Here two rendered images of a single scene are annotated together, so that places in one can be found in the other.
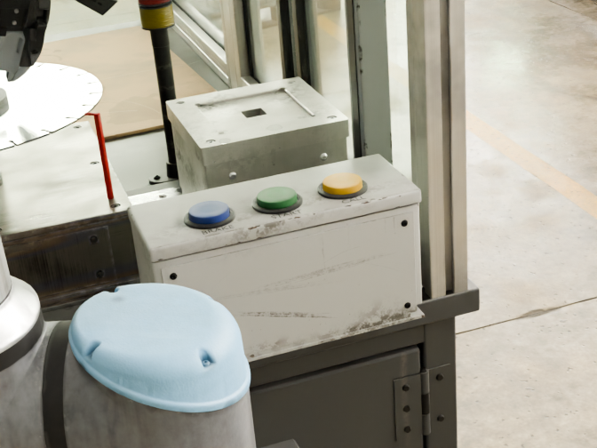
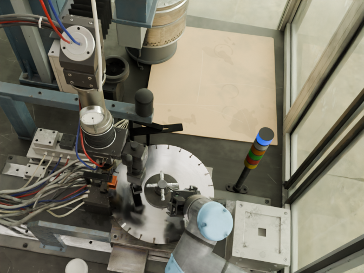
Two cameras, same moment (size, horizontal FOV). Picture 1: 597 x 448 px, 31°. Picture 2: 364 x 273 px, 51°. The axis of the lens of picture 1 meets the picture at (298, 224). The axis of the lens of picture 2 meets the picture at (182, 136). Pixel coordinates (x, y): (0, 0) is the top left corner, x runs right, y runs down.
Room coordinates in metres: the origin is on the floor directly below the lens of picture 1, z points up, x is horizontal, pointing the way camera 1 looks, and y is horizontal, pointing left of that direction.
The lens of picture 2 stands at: (0.81, 0.21, 2.06)
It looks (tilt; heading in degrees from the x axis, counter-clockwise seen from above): 60 degrees down; 18
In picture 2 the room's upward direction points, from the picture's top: 9 degrees clockwise
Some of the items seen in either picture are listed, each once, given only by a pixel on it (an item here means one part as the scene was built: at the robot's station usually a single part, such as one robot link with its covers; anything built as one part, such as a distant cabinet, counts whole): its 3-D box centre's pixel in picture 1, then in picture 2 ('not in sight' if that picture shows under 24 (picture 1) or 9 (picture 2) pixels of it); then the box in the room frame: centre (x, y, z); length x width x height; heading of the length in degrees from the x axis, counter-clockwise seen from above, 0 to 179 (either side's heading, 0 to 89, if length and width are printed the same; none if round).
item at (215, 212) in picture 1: (210, 217); not in sight; (0.97, 0.09, 0.90); 0.04 x 0.04 x 0.02
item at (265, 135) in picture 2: not in sight; (265, 136); (1.43, 0.16, 1.14); 0.05 x 0.04 x 0.03; 17
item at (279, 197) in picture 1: (277, 203); not in sight; (0.99, 0.02, 0.90); 0.04 x 0.04 x 0.02
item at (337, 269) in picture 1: (279, 262); not in sight; (1.00, 0.02, 0.82); 0.28 x 0.11 x 0.15; 107
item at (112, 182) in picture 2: not in sight; (100, 180); (1.16, 0.57, 0.95); 0.10 x 0.03 x 0.07; 107
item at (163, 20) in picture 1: (156, 14); (251, 161); (1.43, 0.16, 0.98); 0.05 x 0.04 x 0.03; 17
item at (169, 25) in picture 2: not in sight; (151, 17); (1.90, 0.78, 0.93); 0.31 x 0.31 x 0.36
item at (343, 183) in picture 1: (342, 188); not in sight; (1.01, -0.05, 0.90); 0.04 x 0.04 x 0.02
